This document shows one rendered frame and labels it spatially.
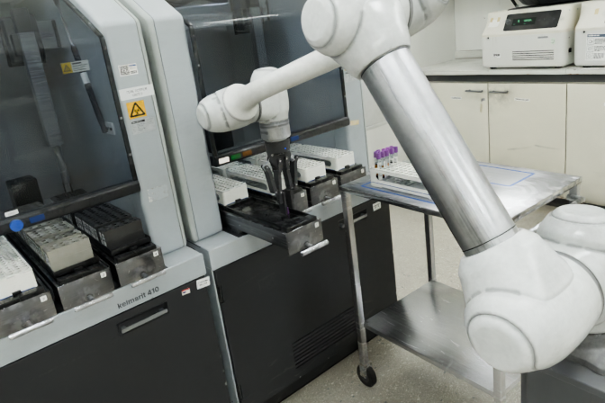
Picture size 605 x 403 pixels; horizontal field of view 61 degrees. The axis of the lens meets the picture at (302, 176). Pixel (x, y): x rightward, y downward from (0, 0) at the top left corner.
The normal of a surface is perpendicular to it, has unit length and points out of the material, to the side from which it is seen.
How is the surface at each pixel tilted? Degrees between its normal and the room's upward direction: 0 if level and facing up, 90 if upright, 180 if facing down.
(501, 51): 90
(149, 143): 90
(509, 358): 95
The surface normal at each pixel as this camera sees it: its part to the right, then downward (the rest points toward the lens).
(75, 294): 0.64, 0.14
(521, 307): -0.16, -0.49
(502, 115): -0.75, 0.29
